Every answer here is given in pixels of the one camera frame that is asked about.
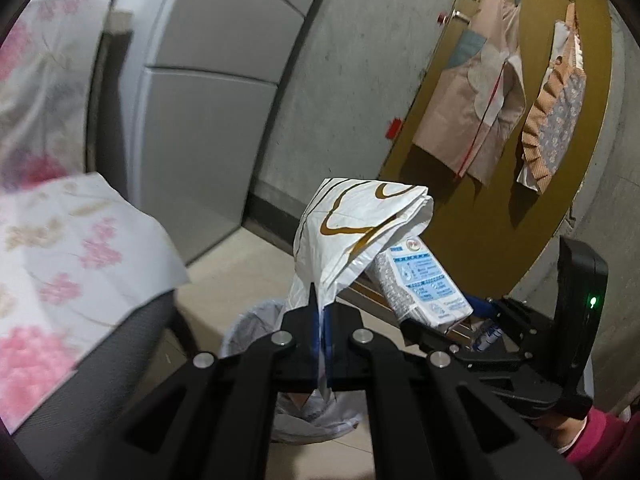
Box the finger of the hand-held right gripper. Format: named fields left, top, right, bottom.
left=467, top=296, right=557, bottom=361
left=400, top=317, right=468, bottom=362

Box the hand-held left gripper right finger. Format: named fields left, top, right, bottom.
left=320, top=304, right=583, bottom=480

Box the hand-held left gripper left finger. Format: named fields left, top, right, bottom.
left=75, top=282, right=320, bottom=480

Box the blue white paper carton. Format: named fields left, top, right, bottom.
left=375, top=236, right=473, bottom=333

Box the bin with white liner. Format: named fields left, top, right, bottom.
left=220, top=300, right=368, bottom=443

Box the white gold-print plastic bag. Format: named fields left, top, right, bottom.
left=291, top=177, right=435, bottom=321

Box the person's right forearm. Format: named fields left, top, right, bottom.
left=547, top=405, right=640, bottom=471

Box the brown slatted board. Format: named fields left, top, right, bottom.
left=350, top=280, right=481, bottom=351

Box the brown door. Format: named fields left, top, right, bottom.
left=380, top=0, right=613, bottom=306

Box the grey office chair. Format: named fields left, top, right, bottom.
left=10, top=30, right=201, bottom=480

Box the orange pleated floral apron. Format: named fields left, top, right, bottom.
left=517, top=2, right=587, bottom=195

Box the pink patchwork apron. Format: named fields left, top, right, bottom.
left=414, top=0, right=527, bottom=186

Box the grey refrigerator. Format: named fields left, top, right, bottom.
left=87, top=0, right=346, bottom=266

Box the floral cloth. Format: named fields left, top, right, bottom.
left=0, top=0, right=191, bottom=436

